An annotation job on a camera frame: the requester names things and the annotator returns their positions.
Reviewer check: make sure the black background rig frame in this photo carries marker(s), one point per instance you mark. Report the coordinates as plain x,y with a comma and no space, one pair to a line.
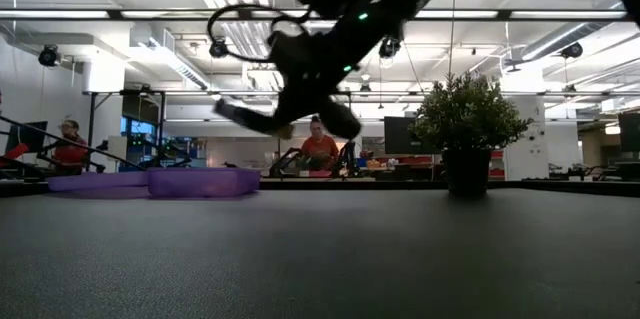
92,124

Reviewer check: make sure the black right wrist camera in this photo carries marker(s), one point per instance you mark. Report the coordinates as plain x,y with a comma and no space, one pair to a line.
285,46

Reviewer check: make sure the black plant pot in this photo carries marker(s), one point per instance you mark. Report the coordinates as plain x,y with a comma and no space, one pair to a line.
466,171

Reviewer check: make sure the black table mat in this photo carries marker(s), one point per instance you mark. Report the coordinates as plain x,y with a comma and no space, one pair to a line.
320,279

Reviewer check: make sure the purple open pencil case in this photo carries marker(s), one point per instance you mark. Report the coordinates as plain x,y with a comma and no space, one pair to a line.
200,182

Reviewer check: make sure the black computer monitor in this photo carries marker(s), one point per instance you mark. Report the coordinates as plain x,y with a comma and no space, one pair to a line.
631,131
30,136
400,136

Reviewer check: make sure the black round ceiling camera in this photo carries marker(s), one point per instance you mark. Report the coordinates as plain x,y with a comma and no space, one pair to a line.
571,50
218,49
49,56
389,49

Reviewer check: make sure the person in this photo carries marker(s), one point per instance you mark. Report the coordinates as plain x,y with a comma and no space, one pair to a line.
70,154
320,151

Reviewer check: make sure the green artificial plant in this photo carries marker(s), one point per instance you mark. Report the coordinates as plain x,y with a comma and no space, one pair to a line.
467,114

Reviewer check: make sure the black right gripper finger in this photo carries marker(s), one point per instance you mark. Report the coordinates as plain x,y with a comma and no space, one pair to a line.
290,111
340,121

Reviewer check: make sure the black background robot arm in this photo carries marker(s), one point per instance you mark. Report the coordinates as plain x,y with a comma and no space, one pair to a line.
287,161
346,159

